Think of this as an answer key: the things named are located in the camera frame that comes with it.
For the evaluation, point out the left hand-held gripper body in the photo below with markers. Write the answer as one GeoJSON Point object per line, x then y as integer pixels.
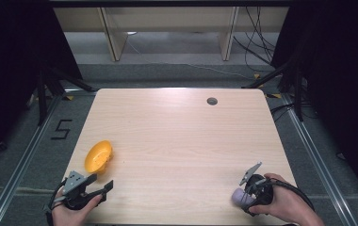
{"type": "Point", "coordinates": [73, 183]}

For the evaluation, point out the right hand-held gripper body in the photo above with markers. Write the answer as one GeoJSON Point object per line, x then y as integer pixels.
{"type": "Point", "coordinates": [263, 193]}

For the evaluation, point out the pale purple soft object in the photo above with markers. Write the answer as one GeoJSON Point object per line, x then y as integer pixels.
{"type": "Point", "coordinates": [239, 198]}

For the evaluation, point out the person's right hand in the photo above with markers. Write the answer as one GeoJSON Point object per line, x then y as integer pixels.
{"type": "Point", "coordinates": [288, 201]}

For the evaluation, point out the person's left hand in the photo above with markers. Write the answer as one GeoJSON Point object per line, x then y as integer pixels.
{"type": "Point", "coordinates": [70, 217]}

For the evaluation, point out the yellow plastic bowl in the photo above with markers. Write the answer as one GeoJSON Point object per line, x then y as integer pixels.
{"type": "Point", "coordinates": [97, 157]}

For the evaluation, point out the black tripod stand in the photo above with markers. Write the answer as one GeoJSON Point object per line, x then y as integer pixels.
{"type": "Point", "coordinates": [298, 94]}
{"type": "Point", "coordinates": [42, 97]}

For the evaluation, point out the grey round table grommet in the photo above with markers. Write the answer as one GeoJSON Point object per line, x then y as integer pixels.
{"type": "Point", "coordinates": [212, 101]}

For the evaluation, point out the black curtain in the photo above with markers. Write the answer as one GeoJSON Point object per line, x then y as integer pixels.
{"type": "Point", "coordinates": [7, 62]}
{"type": "Point", "coordinates": [343, 78]}

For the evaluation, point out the aluminium floor rail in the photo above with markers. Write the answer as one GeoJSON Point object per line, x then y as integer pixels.
{"type": "Point", "coordinates": [23, 163]}
{"type": "Point", "coordinates": [318, 160]}

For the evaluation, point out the light wooden furniture frame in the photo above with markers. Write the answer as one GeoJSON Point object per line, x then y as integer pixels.
{"type": "Point", "coordinates": [170, 19]}

